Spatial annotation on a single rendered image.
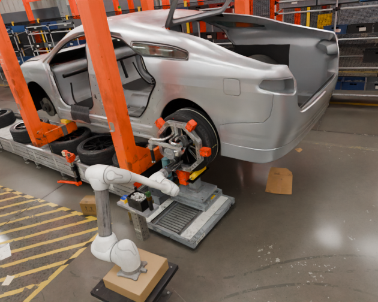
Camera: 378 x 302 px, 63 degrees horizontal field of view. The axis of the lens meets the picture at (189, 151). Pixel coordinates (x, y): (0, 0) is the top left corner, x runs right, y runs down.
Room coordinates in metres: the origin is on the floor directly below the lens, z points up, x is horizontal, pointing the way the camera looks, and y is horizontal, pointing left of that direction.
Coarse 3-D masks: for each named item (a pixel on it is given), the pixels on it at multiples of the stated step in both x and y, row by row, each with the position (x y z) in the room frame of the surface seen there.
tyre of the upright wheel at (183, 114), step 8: (176, 112) 2.97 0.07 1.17; (184, 112) 2.92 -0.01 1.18; (192, 112) 2.91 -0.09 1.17; (200, 112) 2.93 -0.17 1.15; (176, 120) 2.89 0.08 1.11; (184, 120) 2.82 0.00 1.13; (200, 120) 2.81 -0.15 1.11; (208, 120) 2.85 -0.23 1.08; (200, 128) 2.72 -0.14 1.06; (208, 128) 2.77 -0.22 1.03; (216, 128) 2.84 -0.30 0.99; (200, 136) 2.71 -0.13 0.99; (208, 136) 2.71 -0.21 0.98; (208, 144) 2.67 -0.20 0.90; (216, 144) 2.76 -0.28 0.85; (216, 152) 2.78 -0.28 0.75; (208, 160) 2.68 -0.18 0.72; (200, 168) 2.74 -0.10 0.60
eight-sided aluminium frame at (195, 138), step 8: (168, 120) 2.90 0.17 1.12; (160, 128) 2.93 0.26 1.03; (184, 128) 2.72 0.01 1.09; (160, 136) 2.96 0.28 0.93; (192, 136) 2.67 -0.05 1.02; (200, 144) 2.67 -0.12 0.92; (160, 152) 2.97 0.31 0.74; (200, 160) 2.64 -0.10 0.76; (184, 168) 2.77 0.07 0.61; (192, 168) 2.71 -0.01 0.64
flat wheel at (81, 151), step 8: (96, 136) 4.25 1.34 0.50; (104, 136) 4.23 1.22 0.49; (80, 144) 4.01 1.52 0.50; (88, 144) 4.11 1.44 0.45; (96, 144) 4.01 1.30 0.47; (104, 144) 3.95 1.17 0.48; (112, 144) 4.20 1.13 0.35; (80, 152) 3.76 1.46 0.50; (88, 152) 3.72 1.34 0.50; (96, 152) 3.69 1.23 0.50; (104, 152) 3.69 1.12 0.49; (112, 152) 3.74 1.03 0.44; (80, 160) 3.81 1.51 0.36; (88, 160) 3.69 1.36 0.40; (96, 160) 3.66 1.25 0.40; (104, 160) 3.68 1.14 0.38
